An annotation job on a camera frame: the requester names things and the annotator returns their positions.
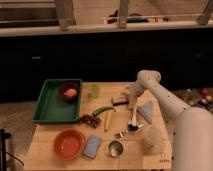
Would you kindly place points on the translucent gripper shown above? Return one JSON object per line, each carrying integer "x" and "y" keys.
{"x": 132, "y": 101}

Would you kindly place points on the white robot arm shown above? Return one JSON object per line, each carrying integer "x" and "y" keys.
{"x": 192, "y": 148}

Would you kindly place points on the dark brown bowl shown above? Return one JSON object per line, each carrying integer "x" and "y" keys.
{"x": 64, "y": 87}

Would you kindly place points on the red bowl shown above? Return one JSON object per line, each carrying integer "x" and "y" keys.
{"x": 68, "y": 144}

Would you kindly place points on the blue triangular cloth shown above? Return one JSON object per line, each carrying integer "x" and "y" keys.
{"x": 146, "y": 111}

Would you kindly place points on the yellow pencil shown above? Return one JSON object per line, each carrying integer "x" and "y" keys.
{"x": 106, "y": 124}

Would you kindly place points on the green pea pod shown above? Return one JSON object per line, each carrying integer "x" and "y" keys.
{"x": 102, "y": 109}

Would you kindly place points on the brown dried fruit pile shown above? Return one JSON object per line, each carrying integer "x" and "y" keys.
{"x": 90, "y": 120}

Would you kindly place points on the small metal cup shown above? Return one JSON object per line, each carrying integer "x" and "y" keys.
{"x": 115, "y": 149}

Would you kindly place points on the orange fruit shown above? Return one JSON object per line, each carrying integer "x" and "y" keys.
{"x": 70, "y": 93}

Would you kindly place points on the blue sponge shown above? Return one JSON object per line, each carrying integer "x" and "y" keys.
{"x": 91, "y": 147}

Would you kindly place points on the green plastic tray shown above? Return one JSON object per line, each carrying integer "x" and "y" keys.
{"x": 52, "y": 107}

